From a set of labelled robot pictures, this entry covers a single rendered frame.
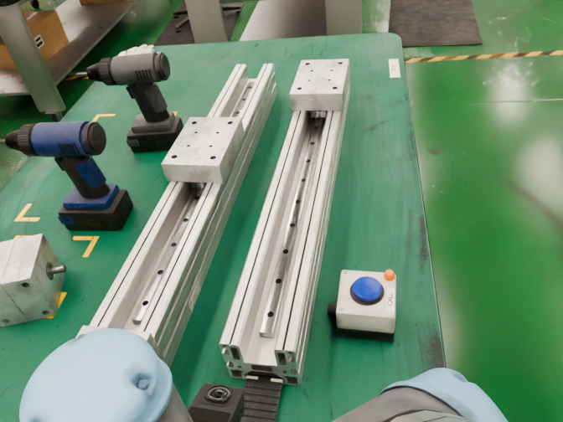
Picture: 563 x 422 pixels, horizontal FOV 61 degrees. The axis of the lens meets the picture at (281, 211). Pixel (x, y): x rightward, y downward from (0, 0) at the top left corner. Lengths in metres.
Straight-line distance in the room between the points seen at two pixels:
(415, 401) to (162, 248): 0.63
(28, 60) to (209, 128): 2.20
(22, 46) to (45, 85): 0.23
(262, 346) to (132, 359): 0.41
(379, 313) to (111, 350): 0.45
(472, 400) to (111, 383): 0.18
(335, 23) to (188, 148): 1.53
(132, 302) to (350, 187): 0.46
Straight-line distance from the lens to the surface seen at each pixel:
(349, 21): 2.33
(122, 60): 1.09
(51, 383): 0.29
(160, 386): 0.28
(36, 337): 0.87
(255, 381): 0.69
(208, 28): 2.44
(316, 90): 1.02
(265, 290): 0.72
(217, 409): 0.49
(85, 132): 0.87
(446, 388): 0.27
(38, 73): 3.08
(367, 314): 0.67
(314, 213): 0.77
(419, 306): 0.76
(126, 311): 0.75
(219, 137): 0.91
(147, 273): 0.79
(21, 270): 0.84
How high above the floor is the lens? 1.38
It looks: 41 degrees down
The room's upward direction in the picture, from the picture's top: 9 degrees counter-clockwise
